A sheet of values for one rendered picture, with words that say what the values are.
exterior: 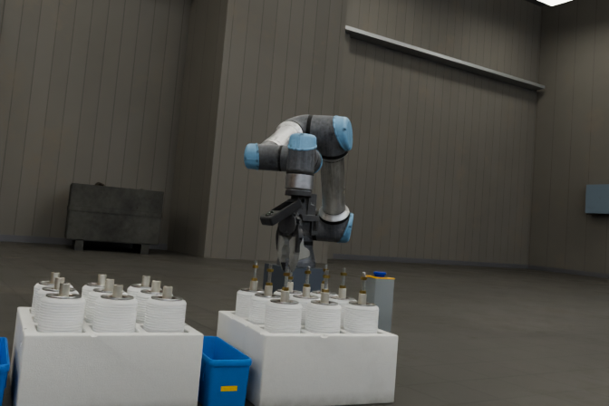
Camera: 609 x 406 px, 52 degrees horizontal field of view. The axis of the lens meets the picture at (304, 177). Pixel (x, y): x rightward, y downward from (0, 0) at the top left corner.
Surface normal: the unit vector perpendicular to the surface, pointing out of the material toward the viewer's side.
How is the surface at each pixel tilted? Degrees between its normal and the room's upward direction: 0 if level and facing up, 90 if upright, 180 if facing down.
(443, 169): 90
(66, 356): 90
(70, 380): 90
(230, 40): 90
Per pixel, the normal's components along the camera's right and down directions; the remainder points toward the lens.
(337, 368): 0.42, -0.04
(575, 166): -0.84, -0.11
